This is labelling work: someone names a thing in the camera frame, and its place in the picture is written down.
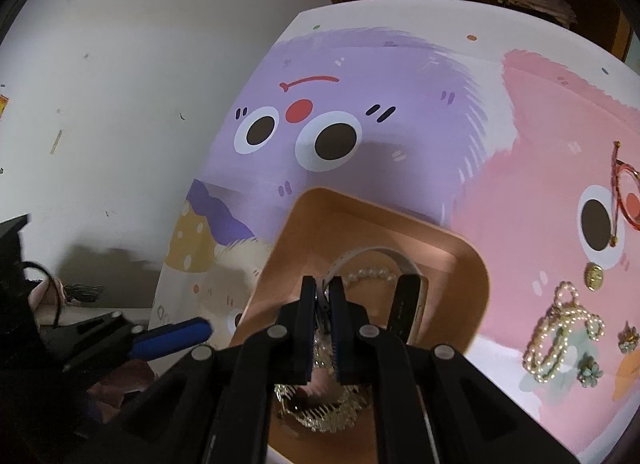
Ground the pink smart watch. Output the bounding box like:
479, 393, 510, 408
317, 246, 428, 345

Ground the white pearl bracelet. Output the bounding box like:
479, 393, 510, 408
347, 267, 394, 285

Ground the pink plastic tray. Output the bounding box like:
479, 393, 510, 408
232, 187, 490, 463

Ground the gold leaf hair comb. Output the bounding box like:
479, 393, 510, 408
273, 333, 374, 435

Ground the long pearl necklace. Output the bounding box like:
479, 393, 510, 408
522, 279, 606, 385

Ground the green flower earring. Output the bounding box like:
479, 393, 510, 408
577, 354, 603, 388

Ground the grey flower earring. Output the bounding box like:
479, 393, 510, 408
617, 322, 640, 354

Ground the red string bracelet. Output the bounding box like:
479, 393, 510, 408
608, 140, 640, 249

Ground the cartoon monster tablecloth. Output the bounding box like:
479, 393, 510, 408
151, 0, 639, 463

